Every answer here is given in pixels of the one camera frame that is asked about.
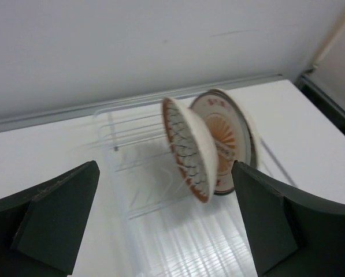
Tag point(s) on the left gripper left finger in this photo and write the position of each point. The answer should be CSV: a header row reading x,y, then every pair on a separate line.
x,y
42,227

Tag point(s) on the white wire dish rack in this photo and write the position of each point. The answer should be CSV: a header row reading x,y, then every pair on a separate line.
x,y
152,223

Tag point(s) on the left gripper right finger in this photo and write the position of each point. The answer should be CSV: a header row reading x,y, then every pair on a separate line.
x,y
290,232

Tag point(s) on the sunburst pattern plate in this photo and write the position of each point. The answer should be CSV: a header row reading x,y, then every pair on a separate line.
x,y
231,133

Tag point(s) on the floral orange-rim plate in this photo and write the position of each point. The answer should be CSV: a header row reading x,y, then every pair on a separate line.
x,y
192,146
254,135

